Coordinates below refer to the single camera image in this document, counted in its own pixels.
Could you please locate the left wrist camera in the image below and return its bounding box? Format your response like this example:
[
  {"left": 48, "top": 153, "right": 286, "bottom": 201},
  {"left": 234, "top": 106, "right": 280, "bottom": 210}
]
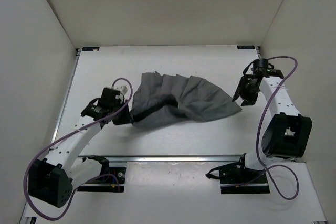
[{"left": 98, "top": 87, "right": 127, "bottom": 110}]

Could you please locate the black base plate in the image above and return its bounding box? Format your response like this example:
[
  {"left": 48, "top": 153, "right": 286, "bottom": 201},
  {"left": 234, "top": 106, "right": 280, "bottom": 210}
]
[
  {"left": 77, "top": 155, "right": 127, "bottom": 193},
  {"left": 205, "top": 162, "right": 270, "bottom": 195}
]

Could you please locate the left corner label sticker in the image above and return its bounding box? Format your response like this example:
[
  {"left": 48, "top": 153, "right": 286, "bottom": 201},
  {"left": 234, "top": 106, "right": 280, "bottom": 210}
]
[{"left": 81, "top": 47, "right": 100, "bottom": 51}]

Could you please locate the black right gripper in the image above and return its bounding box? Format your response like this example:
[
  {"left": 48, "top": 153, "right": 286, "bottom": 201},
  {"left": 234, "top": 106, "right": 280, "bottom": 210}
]
[{"left": 232, "top": 77, "right": 260, "bottom": 106}]

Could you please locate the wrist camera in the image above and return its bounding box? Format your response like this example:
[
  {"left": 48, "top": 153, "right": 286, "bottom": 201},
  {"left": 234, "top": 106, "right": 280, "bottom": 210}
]
[
  {"left": 251, "top": 58, "right": 284, "bottom": 79},
  {"left": 98, "top": 87, "right": 127, "bottom": 110}
]

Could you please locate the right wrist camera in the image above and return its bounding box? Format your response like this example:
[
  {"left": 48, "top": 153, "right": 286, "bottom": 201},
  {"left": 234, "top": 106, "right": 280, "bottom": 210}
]
[{"left": 251, "top": 58, "right": 284, "bottom": 79}]

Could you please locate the corner label sticker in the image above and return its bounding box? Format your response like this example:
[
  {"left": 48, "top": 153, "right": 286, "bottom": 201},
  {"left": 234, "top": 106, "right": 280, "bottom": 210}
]
[
  {"left": 81, "top": 47, "right": 100, "bottom": 51},
  {"left": 237, "top": 45, "right": 255, "bottom": 50}
]

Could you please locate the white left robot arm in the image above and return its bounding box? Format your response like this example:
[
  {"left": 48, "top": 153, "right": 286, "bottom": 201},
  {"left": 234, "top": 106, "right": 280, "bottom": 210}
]
[{"left": 24, "top": 101, "right": 128, "bottom": 208}]

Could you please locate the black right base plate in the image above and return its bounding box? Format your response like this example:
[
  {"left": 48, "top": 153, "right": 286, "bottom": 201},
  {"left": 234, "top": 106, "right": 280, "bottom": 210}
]
[{"left": 205, "top": 162, "right": 270, "bottom": 195}]

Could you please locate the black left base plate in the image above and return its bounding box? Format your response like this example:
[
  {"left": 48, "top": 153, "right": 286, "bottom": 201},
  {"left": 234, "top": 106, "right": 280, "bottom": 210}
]
[{"left": 77, "top": 155, "right": 127, "bottom": 193}]

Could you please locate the right corner label sticker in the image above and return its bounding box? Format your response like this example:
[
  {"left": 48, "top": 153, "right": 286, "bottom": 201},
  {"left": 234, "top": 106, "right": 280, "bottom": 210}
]
[{"left": 237, "top": 45, "right": 255, "bottom": 50}]

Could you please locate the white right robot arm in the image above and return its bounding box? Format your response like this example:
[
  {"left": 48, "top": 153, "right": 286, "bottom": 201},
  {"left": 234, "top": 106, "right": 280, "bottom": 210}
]
[{"left": 233, "top": 68, "right": 312, "bottom": 182}]

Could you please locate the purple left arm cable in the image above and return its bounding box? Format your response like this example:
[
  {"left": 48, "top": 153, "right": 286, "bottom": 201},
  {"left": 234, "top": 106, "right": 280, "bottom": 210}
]
[{"left": 23, "top": 78, "right": 133, "bottom": 221}]

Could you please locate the grey pleated skirt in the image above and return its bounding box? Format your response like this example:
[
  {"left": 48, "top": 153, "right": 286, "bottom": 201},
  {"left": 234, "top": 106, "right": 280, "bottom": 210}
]
[{"left": 130, "top": 72, "right": 241, "bottom": 130}]

